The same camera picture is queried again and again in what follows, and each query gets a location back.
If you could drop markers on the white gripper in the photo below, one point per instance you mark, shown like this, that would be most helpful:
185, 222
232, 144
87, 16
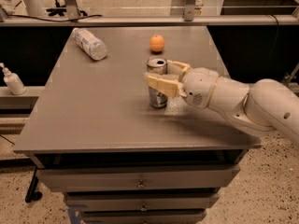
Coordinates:
199, 87

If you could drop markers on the silver blue redbull can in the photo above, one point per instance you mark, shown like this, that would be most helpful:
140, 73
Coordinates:
157, 65

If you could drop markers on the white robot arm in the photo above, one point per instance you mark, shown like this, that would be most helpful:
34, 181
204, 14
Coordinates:
257, 109

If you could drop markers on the orange fruit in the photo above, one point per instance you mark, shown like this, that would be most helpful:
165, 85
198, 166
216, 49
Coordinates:
156, 43

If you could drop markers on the clear plastic water bottle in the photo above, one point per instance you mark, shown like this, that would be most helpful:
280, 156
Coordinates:
92, 45

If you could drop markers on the grey drawer cabinet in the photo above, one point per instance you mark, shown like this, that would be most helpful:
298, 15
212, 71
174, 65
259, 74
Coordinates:
97, 115

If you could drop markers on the middle grey drawer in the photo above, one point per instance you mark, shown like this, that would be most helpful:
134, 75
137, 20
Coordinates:
130, 201

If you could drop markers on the grey drawer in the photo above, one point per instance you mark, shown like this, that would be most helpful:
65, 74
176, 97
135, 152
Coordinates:
138, 178
130, 201
147, 217

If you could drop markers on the top grey drawer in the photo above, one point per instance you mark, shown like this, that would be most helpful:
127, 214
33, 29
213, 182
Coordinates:
138, 178

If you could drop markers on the white pump dispenser bottle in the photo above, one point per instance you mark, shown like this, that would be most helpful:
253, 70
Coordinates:
13, 81

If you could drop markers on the bottom grey drawer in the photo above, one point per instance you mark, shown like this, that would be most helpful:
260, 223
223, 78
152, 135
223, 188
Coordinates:
147, 217

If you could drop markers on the grey metal post right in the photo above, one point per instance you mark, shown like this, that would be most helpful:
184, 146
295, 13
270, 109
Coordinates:
189, 10

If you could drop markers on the grey metal post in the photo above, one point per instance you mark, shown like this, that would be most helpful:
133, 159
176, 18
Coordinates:
189, 10
72, 9

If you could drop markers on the grey metal post left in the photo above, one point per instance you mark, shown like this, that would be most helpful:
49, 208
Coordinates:
72, 9

